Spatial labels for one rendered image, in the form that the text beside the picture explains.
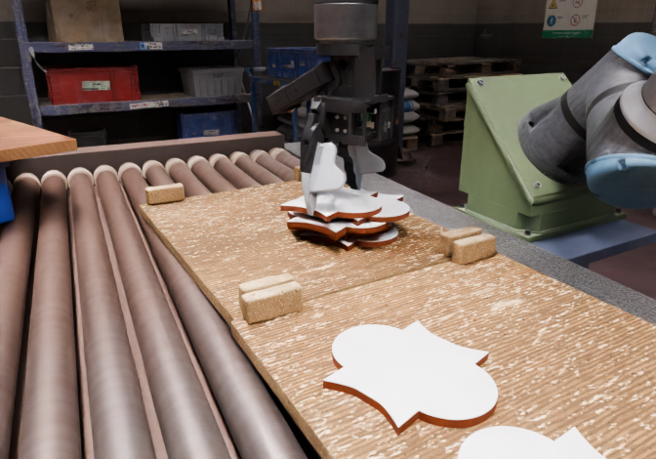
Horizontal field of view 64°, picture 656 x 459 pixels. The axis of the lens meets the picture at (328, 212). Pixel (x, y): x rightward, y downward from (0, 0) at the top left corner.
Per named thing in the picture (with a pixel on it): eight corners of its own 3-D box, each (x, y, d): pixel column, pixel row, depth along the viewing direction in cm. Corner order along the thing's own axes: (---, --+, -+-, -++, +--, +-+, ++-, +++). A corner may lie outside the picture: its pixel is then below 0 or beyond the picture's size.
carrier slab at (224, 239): (326, 183, 102) (326, 175, 101) (487, 257, 69) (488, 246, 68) (140, 214, 85) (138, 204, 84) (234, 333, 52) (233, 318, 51)
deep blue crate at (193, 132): (228, 142, 519) (225, 104, 506) (240, 150, 484) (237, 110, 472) (176, 147, 499) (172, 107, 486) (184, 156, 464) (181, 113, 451)
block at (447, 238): (471, 243, 69) (473, 224, 68) (482, 247, 68) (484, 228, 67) (437, 252, 66) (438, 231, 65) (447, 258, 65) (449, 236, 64)
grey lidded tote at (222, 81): (229, 91, 502) (228, 64, 494) (246, 95, 474) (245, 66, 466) (178, 95, 475) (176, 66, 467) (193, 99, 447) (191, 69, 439)
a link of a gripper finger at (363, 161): (386, 200, 73) (372, 146, 67) (349, 192, 76) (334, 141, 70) (395, 186, 74) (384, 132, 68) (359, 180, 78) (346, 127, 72)
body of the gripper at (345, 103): (362, 152, 62) (365, 44, 58) (304, 144, 66) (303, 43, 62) (393, 142, 68) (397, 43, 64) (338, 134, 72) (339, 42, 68)
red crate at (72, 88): (132, 96, 465) (128, 62, 456) (142, 102, 428) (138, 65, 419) (49, 100, 435) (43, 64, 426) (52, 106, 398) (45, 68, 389)
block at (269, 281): (289, 293, 56) (289, 270, 55) (298, 300, 55) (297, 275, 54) (236, 308, 53) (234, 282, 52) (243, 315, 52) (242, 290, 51)
